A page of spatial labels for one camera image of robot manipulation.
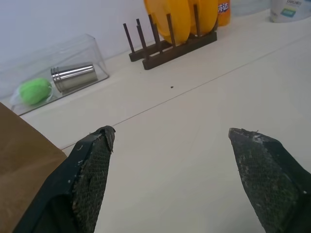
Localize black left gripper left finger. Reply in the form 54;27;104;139
13;125;117;233

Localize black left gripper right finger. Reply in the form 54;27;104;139
228;127;311;233

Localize brown paper bag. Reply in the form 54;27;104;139
0;101;68;233

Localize green scrubber ball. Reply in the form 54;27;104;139
10;77;55;107

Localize stainless steel cup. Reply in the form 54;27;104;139
50;63;99;93

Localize clear acrylic box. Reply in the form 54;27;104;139
0;33;110;117

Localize dark wooden dish rack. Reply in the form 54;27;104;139
122;3;218;70

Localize clear tape roll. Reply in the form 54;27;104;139
270;0;311;23

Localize orange soda bottle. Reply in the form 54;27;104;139
217;0;231;27

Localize yellow plate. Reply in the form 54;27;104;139
143;0;192;46
188;0;219;35

